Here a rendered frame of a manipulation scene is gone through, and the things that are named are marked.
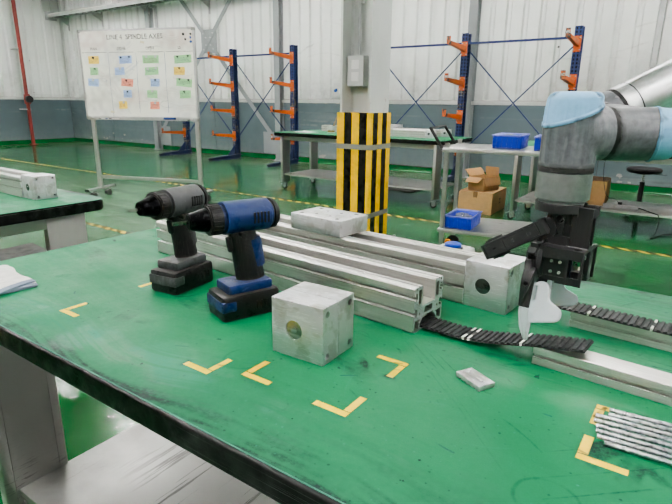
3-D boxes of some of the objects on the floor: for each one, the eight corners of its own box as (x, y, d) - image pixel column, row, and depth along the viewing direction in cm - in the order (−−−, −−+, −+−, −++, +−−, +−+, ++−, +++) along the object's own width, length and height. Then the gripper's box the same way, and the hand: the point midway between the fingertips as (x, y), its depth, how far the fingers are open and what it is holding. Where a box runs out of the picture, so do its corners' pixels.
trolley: (564, 257, 420) (582, 128, 393) (563, 277, 372) (583, 131, 344) (436, 243, 459) (444, 124, 432) (420, 259, 410) (428, 127, 383)
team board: (84, 199, 641) (63, 27, 588) (111, 193, 688) (94, 32, 634) (195, 207, 604) (183, 23, 551) (216, 199, 650) (207, 30, 597)
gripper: (583, 213, 69) (562, 359, 75) (610, 199, 79) (590, 328, 85) (518, 204, 74) (503, 341, 80) (552, 192, 85) (536, 314, 90)
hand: (531, 323), depth 84 cm, fingers open, 8 cm apart
